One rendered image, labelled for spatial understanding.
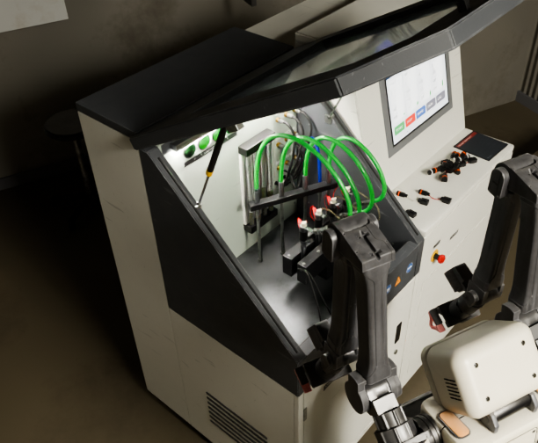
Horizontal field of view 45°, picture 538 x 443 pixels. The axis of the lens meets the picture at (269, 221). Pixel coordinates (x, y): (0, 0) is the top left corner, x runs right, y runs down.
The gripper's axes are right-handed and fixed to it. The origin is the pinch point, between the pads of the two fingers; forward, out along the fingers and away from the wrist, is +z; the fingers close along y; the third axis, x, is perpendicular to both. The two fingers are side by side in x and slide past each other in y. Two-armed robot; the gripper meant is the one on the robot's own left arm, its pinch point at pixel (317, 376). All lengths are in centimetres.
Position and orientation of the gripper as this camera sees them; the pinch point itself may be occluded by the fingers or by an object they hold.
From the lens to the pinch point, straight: 179.8
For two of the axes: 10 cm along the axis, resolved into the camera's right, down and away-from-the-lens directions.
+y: -8.9, 3.1, -3.3
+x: 4.1, 8.5, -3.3
